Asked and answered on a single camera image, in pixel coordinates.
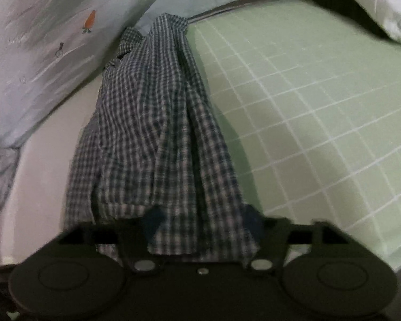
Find red white striped blanket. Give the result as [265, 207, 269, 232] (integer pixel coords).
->
[312, 0, 401, 45]

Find green grid mat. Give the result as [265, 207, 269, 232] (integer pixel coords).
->
[187, 0, 401, 268]

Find blue white plaid shirt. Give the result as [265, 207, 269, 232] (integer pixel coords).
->
[64, 13, 261, 261]

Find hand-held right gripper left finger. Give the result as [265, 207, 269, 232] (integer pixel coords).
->
[58, 207, 163, 274]

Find carrot print light blue quilt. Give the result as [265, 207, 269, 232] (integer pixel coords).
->
[0, 0, 316, 148]

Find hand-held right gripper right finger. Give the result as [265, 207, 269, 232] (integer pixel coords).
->
[243, 204, 350, 272]

